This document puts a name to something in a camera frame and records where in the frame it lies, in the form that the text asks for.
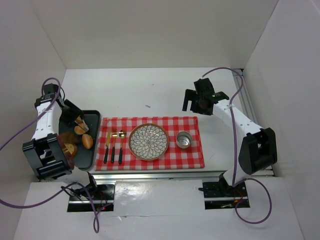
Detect gold knife black handle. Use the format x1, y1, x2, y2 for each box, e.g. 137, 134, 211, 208
103, 129, 111, 164

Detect round bread roll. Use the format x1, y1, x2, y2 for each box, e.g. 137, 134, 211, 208
81, 133, 94, 150
74, 123, 87, 135

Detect gold spoon black handle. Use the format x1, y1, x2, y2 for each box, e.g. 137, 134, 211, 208
118, 129, 127, 165

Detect gold fork black handle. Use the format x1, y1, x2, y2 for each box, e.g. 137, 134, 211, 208
110, 127, 118, 164

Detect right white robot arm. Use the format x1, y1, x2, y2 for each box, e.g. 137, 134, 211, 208
182, 78, 278, 196

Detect aluminium rail right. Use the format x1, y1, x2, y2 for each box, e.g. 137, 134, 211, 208
232, 68, 258, 124

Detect metal cup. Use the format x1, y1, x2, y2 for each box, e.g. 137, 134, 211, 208
176, 131, 193, 150

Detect aluminium rail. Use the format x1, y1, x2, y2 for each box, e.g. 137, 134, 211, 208
93, 171, 223, 182
232, 68, 258, 124

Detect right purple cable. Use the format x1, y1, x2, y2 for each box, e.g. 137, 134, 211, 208
201, 66, 273, 225

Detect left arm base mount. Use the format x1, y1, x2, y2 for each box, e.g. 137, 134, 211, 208
66, 174, 115, 213

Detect baguette slice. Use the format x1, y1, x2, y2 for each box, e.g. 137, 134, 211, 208
75, 116, 83, 124

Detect red checkered cloth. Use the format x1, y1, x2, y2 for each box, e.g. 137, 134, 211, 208
95, 116, 205, 171

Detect sliced bread piece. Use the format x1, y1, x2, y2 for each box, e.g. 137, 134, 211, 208
62, 143, 78, 158

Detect dark brown bread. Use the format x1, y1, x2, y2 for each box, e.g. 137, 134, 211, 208
59, 132, 80, 145

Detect patterned ceramic plate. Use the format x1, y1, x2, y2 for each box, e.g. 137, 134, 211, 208
128, 123, 169, 161

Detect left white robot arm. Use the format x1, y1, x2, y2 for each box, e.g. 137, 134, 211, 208
22, 83, 84, 181

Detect dark baking tray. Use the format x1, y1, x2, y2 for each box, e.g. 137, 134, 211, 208
58, 110, 101, 171

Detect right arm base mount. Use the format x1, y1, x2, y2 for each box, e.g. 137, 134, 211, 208
198, 174, 250, 210

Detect aluminium rail front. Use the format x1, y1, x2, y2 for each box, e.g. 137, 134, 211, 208
93, 171, 223, 182

